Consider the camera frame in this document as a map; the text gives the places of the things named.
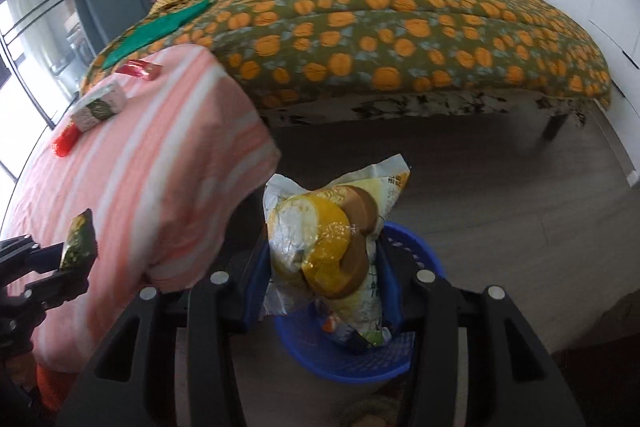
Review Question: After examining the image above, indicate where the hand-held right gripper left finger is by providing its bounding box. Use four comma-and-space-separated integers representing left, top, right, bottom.
55, 247, 274, 427

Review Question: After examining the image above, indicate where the red plastic wrapper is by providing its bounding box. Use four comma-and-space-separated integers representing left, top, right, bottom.
116, 59, 163, 80

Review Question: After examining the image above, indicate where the green folded cloth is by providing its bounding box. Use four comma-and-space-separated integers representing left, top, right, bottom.
102, 0, 213, 68

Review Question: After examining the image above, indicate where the blue plastic basket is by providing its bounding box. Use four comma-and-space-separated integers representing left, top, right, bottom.
260, 222, 446, 383

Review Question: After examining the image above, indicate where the dark bed leg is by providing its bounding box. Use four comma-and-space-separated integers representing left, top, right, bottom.
542, 112, 568, 142

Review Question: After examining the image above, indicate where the white and green milk carton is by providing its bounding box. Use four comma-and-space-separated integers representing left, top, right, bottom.
69, 83, 126, 132

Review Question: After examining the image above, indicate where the white and yellow snack bag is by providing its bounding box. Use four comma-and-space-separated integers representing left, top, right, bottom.
262, 152, 411, 348

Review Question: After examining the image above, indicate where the red snack packet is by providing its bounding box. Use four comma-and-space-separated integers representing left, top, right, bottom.
52, 123, 81, 158

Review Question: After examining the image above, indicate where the bed with orange floral quilt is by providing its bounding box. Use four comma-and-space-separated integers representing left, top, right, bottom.
80, 0, 613, 110

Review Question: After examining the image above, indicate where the green snack packet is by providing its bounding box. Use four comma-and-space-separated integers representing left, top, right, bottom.
59, 208, 99, 272

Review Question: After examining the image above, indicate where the floral bed sheet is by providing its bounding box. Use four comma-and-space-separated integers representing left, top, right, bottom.
255, 87, 588, 128

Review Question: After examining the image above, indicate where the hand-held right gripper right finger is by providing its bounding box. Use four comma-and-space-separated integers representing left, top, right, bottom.
375, 239, 586, 427

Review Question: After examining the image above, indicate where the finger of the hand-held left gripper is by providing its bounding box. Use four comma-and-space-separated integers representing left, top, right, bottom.
22, 264, 94, 310
0, 234, 66, 280

